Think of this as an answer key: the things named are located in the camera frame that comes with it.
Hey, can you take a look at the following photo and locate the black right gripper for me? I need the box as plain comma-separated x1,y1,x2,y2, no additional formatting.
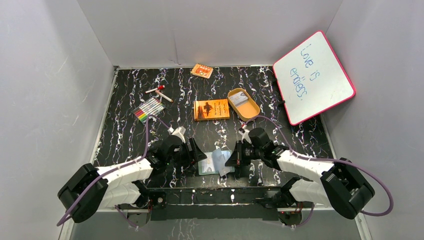
225,140,264,166

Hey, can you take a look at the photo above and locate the white VIP credit card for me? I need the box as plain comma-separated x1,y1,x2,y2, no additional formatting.
198,152,216,175

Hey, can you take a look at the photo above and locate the mint green card holder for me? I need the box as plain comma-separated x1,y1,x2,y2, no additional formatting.
198,148,235,177

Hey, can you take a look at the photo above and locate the tan oval tray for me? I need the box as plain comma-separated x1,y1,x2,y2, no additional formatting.
227,88,261,122

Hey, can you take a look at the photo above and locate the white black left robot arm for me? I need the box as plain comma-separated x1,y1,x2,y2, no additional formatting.
57,135,207,226

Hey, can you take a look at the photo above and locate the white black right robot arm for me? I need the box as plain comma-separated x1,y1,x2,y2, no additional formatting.
225,127,375,220

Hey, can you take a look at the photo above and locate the white card in tray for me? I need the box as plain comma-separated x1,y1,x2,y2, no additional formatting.
229,91,249,107

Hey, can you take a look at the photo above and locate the small orange card box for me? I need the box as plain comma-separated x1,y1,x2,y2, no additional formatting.
190,63,214,79

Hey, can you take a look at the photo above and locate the orange Huckleberry Finn book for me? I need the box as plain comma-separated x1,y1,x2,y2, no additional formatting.
193,99,230,121

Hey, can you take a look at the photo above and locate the clear case of markers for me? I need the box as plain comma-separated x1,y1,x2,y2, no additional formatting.
132,97,165,124

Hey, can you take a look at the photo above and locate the white marker orange cap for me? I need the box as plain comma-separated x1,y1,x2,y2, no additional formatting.
155,90,174,103

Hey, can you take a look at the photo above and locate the white marker red cap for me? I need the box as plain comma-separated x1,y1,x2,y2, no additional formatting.
145,85,165,94

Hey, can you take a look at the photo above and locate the pink framed whiteboard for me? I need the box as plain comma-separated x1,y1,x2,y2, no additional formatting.
272,30,356,126

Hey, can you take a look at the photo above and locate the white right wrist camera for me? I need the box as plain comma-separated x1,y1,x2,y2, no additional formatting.
238,124,252,144

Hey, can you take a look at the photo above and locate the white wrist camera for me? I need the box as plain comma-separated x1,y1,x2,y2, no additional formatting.
167,126,186,143
238,124,252,144

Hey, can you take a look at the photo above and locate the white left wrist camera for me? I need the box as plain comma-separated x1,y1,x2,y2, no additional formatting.
167,126,186,143

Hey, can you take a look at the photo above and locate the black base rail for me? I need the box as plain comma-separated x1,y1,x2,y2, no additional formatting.
115,187,316,229

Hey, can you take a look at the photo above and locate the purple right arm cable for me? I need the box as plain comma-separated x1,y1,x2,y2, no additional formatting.
240,115,395,218

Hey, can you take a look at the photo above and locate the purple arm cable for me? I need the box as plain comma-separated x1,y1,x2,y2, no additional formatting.
56,114,175,228
240,115,395,218

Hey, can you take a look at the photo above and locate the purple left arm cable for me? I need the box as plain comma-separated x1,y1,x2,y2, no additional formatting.
56,114,175,228

